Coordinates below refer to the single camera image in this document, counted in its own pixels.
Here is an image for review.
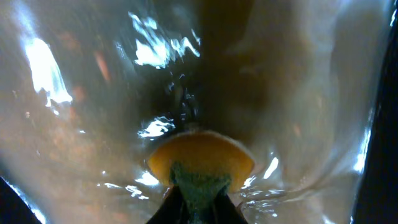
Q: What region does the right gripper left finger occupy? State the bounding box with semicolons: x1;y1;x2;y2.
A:
146;186;183;224

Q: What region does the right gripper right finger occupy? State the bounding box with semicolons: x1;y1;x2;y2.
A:
214;189;248;224

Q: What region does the green yellow sponge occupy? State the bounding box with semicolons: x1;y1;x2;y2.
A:
146;131;256;223

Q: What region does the black water tray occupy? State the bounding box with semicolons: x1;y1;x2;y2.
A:
1;0;397;223

